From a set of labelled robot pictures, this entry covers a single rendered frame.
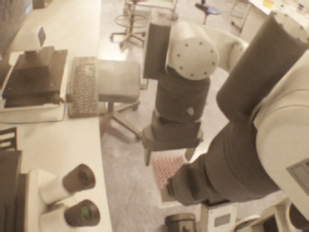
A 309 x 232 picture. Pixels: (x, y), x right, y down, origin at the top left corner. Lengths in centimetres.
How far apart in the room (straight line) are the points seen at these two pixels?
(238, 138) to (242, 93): 4
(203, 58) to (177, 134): 17
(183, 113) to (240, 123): 20
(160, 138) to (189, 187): 16
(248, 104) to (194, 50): 15
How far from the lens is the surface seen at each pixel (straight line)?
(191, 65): 30
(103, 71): 160
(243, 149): 17
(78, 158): 83
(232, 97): 17
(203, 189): 24
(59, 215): 38
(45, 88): 95
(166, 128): 40
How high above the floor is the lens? 145
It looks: 48 degrees down
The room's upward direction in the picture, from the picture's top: 15 degrees clockwise
